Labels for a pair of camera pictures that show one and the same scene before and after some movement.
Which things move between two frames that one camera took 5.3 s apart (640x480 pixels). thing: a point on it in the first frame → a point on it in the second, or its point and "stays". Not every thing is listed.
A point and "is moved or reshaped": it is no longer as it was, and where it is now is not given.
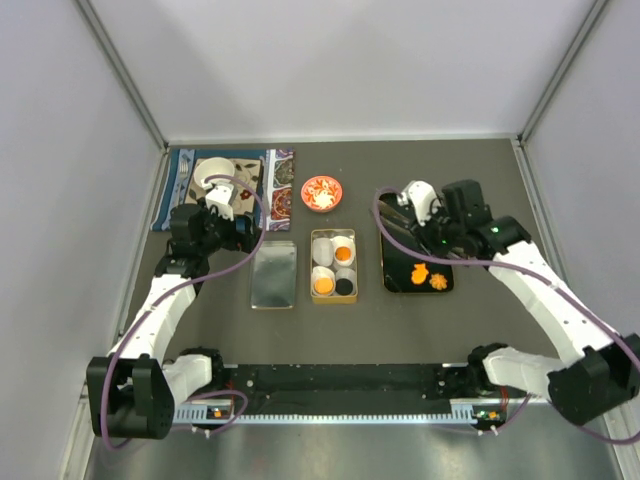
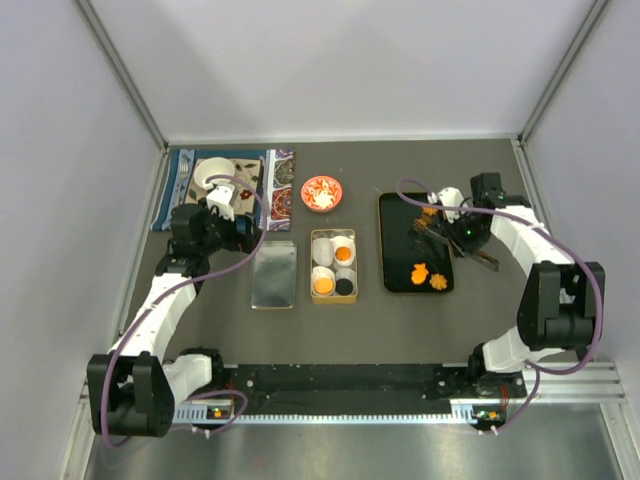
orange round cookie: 324,285 stays
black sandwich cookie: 344,286 stays
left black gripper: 239,241 stays
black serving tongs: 398,219 is moved or reshaped
